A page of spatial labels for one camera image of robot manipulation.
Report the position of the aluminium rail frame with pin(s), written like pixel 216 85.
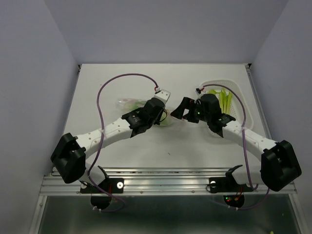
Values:
pixel 166 169

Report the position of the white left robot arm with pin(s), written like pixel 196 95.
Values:
pixel 69 156

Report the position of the white perforated plastic basket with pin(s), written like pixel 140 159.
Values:
pixel 239 108

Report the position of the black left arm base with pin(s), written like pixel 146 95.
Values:
pixel 107 202

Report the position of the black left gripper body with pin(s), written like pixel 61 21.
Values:
pixel 154 120

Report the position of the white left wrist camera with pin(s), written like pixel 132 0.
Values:
pixel 163 95

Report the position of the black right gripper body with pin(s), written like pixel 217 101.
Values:
pixel 199 114

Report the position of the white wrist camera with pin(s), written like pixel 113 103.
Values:
pixel 163 95
pixel 200 90

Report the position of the clear pink-dotted zip bag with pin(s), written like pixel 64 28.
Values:
pixel 120 103

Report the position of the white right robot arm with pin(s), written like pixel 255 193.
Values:
pixel 278 163

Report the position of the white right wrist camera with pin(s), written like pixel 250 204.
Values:
pixel 200 90

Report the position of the pale green fake cabbage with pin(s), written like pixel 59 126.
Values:
pixel 165 120

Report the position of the yellow-green fake celery stalk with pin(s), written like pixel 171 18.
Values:
pixel 225 99

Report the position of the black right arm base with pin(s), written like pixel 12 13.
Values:
pixel 234 192

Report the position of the green fake lettuce leaf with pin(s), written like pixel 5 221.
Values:
pixel 133 105

